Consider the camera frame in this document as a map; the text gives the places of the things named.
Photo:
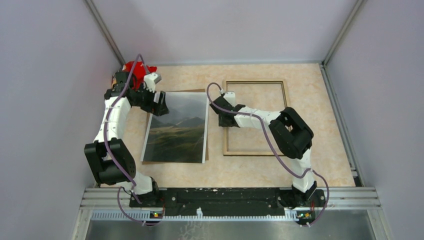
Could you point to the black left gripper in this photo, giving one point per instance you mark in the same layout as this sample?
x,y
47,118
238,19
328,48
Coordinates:
x,y
156,108

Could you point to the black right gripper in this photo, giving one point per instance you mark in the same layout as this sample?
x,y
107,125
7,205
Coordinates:
x,y
221,123

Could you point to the wooden picture frame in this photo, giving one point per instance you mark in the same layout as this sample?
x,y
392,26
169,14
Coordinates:
x,y
286,103

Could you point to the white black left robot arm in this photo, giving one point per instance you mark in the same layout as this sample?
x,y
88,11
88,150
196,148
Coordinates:
x,y
109,159

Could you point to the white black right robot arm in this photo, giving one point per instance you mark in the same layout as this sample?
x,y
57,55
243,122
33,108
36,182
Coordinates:
x,y
290,132

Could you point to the mountain landscape photo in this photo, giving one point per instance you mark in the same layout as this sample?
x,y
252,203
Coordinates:
x,y
176,130

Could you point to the brown cardboard backing board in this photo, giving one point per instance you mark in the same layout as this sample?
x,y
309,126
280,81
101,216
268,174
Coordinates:
x,y
147,119

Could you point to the red crumpled cloth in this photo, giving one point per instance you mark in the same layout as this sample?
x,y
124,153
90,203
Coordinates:
x,y
139,72

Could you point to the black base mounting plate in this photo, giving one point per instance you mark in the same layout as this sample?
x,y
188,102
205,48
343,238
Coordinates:
x,y
286,196

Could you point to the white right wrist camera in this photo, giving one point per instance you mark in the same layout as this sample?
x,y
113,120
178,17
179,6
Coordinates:
x,y
230,97

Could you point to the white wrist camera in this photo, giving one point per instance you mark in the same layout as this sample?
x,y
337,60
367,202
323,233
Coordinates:
x,y
230,97
150,80

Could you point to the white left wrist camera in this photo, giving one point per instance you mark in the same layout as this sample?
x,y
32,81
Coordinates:
x,y
150,80

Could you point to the aluminium front rail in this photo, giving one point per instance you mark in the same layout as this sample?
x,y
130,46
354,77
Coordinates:
x,y
112,204

